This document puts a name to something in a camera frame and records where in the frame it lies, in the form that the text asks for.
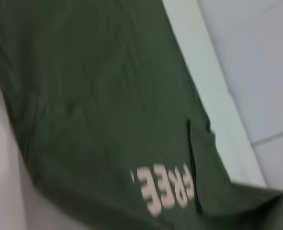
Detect dark green FREE t-shirt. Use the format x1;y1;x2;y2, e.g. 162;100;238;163
0;0;283;230

